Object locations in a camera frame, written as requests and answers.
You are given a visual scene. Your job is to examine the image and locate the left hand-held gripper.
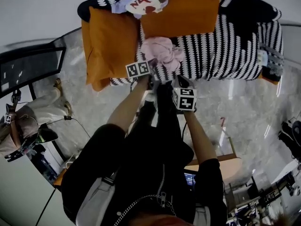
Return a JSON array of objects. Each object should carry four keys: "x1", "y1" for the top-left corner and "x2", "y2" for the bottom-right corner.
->
[{"x1": 125, "y1": 59, "x2": 157, "y2": 87}]

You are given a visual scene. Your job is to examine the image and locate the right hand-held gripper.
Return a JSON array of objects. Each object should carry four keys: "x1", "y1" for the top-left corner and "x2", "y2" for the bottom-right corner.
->
[{"x1": 172, "y1": 75, "x2": 197, "y2": 112}]

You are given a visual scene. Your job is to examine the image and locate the pink cloth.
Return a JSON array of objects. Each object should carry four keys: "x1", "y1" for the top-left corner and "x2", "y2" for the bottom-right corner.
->
[{"x1": 140, "y1": 36, "x2": 185, "y2": 71}]

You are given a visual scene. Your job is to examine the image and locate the black white striped sofa seat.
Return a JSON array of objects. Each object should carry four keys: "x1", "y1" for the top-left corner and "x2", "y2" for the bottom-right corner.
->
[{"x1": 77, "y1": 0, "x2": 284, "y2": 87}]

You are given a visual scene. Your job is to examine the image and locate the grey shoulder bag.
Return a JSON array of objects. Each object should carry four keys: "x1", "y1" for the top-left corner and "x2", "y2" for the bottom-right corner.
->
[{"x1": 75, "y1": 175, "x2": 116, "y2": 226}]

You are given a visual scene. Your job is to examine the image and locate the person's left forearm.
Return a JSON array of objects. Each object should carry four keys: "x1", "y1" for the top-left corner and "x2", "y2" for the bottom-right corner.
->
[{"x1": 107, "y1": 75, "x2": 151, "y2": 130}]

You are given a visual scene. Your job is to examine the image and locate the person's right forearm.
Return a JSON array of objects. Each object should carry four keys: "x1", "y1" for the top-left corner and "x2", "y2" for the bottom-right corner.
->
[{"x1": 182, "y1": 109, "x2": 218, "y2": 166}]

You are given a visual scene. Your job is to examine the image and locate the orange cushion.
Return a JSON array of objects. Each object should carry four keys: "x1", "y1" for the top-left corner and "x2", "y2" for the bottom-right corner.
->
[
  {"x1": 140, "y1": 0, "x2": 223, "y2": 38},
  {"x1": 81, "y1": 6, "x2": 141, "y2": 93}
]

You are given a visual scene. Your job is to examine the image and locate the person's black clothing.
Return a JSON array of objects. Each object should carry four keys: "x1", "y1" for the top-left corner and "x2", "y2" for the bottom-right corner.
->
[{"x1": 61, "y1": 78, "x2": 228, "y2": 226}]

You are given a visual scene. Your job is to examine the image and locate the light wooden table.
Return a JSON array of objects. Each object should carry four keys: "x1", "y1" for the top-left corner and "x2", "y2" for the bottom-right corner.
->
[{"x1": 183, "y1": 135, "x2": 243, "y2": 186}]

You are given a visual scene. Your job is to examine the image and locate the lit blue screen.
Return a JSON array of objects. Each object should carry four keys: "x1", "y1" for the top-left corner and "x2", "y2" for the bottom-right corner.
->
[{"x1": 183, "y1": 172, "x2": 197, "y2": 187}]

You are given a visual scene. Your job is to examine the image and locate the grey white fluffy item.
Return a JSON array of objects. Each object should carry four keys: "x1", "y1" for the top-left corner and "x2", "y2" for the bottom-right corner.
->
[{"x1": 256, "y1": 43, "x2": 285, "y2": 83}]

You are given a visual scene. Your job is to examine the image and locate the black glass-top table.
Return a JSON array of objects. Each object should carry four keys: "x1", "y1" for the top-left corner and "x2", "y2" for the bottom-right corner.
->
[{"x1": 0, "y1": 46, "x2": 67, "y2": 94}]

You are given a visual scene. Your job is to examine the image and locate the cluttered white desk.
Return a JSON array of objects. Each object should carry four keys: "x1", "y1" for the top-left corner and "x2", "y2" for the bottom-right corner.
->
[{"x1": 225, "y1": 160, "x2": 301, "y2": 226}]

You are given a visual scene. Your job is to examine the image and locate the black floor cable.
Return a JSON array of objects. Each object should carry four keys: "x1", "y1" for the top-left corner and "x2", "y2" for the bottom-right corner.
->
[{"x1": 46, "y1": 115, "x2": 93, "y2": 139}]

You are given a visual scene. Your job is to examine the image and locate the silver chain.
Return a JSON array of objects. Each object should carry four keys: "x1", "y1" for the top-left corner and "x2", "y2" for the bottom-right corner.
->
[{"x1": 112, "y1": 194, "x2": 177, "y2": 226}]

